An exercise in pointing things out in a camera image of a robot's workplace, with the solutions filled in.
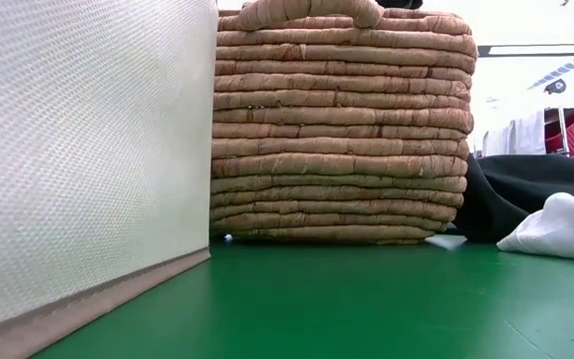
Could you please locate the black round ceiling device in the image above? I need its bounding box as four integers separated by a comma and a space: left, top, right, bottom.
544, 78, 567, 96

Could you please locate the white hanging cloth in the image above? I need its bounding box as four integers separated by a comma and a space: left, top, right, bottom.
480, 109, 547, 159

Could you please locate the long ceiling light fixture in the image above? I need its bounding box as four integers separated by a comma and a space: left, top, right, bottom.
476, 43, 574, 58

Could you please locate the large white garment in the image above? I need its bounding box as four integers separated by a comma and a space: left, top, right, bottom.
424, 167, 574, 263

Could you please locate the large black garment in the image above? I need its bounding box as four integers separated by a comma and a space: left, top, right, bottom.
453, 153, 574, 245

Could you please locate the green table mat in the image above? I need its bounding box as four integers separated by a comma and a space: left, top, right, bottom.
30, 239, 574, 359

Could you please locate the beige fabric storage bin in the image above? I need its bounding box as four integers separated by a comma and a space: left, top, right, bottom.
0, 0, 219, 359

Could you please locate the woven straw basket with handles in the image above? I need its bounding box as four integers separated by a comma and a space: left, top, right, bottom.
209, 0, 478, 246

